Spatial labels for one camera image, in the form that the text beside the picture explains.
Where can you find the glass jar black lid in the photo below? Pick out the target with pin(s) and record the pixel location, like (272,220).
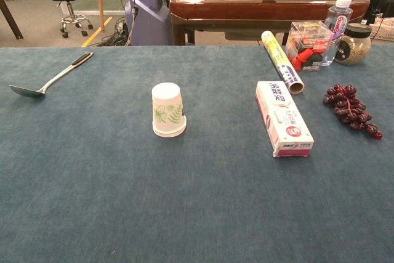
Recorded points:
(354,47)

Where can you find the upside-down paper cup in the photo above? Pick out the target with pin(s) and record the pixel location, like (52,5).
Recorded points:
(167,112)

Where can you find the clear plastic water bottle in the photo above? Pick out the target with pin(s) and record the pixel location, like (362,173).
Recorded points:
(338,19)

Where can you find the purple plastic grape bunch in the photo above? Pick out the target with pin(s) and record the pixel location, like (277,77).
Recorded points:
(348,109)

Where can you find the brown mahjong table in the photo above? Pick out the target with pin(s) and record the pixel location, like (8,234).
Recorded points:
(246,7)

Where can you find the white plastic basket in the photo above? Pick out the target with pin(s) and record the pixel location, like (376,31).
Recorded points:
(383,30)

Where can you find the blue felt table cover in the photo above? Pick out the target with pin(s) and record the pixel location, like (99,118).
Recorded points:
(92,183)

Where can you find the blue background robot base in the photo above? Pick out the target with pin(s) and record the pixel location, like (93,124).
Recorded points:
(147,13)

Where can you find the white pink toothpaste box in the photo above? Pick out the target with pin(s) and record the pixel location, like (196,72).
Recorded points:
(283,118)

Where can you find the dark table leg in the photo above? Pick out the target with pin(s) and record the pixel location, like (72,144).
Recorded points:
(10,18)

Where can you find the cling film roll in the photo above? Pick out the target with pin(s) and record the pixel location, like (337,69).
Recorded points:
(282,63)

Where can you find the clear box red black pieces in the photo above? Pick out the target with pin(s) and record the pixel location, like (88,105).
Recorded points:
(307,44)

